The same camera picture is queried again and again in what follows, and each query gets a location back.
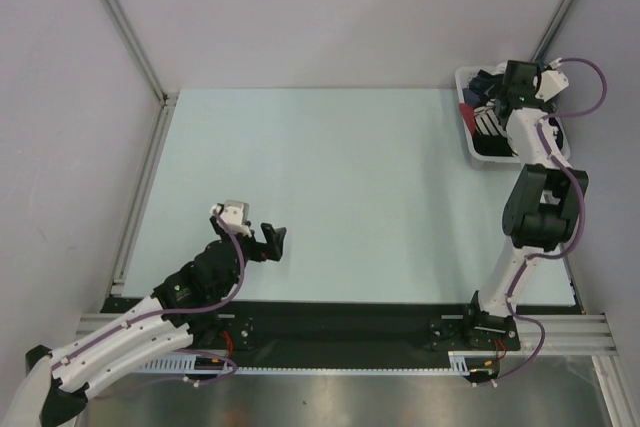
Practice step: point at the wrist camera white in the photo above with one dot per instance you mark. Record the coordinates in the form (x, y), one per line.
(552, 81)
(230, 217)

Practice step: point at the dark clothes pile in basket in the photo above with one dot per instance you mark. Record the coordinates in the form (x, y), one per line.
(476, 86)

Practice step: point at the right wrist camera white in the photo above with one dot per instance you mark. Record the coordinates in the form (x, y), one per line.
(552, 81)

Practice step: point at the left aluminium corner post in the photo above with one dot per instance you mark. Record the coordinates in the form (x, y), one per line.
(133, 45)

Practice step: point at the white plastic laundry basket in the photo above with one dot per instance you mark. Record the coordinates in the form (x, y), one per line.
(536, 130)

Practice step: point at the black white striped tank top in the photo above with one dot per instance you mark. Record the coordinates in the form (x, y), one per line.
(486, 122)

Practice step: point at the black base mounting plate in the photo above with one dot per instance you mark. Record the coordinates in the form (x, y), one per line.
(280, 334)

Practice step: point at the right aluminium corner post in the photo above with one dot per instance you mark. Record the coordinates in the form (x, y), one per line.
(565, 2)

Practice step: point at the white slotted cable duct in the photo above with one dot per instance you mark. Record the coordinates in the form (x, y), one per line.
(195, 366)

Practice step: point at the aluminium front rail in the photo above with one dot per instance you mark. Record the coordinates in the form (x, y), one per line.
(587, 335)

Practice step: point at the aluminium corner post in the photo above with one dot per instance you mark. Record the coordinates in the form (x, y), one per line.
(133, 45)
(565, 2)

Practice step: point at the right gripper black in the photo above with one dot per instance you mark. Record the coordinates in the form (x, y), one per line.
(502, 88)

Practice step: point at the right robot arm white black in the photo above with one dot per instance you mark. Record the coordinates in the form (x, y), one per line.
(545, 209)

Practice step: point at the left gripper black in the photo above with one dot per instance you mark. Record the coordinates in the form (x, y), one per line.
(273, 246)

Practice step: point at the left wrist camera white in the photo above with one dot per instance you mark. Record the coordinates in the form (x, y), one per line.
(230, 217)

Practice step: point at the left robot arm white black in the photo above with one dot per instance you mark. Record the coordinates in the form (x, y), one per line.
(183, 308)

